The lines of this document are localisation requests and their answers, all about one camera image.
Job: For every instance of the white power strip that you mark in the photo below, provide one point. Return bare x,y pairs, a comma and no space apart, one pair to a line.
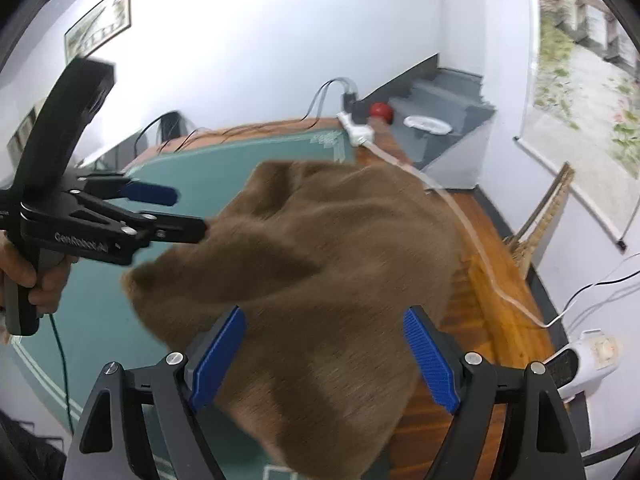
357,132

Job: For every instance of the grey steps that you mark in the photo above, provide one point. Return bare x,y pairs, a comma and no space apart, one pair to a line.
450,160

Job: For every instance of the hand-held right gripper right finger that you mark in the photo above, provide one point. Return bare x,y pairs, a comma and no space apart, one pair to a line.
430,360

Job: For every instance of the white dish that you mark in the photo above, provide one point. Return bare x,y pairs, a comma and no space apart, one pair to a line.
425,124

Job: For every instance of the green table mat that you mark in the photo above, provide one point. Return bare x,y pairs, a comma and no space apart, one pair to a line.
200,170

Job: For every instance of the person's left hand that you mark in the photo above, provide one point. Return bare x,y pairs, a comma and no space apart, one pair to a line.
50,287

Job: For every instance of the white handheld appliance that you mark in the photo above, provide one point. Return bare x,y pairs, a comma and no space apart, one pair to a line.
590,360

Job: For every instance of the brown fleece garment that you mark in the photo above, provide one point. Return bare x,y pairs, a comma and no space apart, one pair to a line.
325,260

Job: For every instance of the framed landscape painting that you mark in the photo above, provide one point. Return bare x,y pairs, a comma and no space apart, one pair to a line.
97,20

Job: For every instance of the black power adapter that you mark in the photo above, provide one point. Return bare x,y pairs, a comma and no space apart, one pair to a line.
351,100

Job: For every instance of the white door with transom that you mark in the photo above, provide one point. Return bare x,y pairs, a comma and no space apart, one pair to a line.
465,20

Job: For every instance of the red round object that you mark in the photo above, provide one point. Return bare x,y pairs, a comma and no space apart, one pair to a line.
380,111

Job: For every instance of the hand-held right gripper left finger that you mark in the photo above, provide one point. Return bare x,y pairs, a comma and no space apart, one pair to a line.
220,355

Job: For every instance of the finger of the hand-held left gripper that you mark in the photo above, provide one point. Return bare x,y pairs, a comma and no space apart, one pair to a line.
150,192
180,230

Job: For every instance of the hanging scroll painting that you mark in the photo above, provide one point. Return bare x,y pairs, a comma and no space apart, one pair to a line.
575,85

